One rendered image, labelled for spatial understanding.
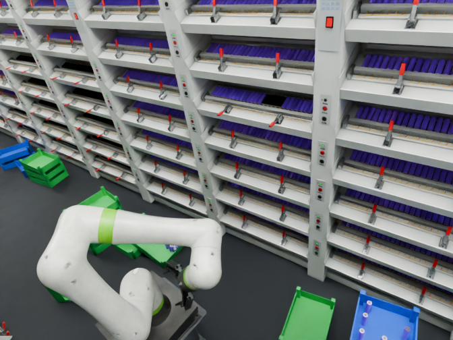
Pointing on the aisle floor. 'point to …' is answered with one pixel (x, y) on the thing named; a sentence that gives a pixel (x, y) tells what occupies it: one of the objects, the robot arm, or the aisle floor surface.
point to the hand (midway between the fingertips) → (172, 287)
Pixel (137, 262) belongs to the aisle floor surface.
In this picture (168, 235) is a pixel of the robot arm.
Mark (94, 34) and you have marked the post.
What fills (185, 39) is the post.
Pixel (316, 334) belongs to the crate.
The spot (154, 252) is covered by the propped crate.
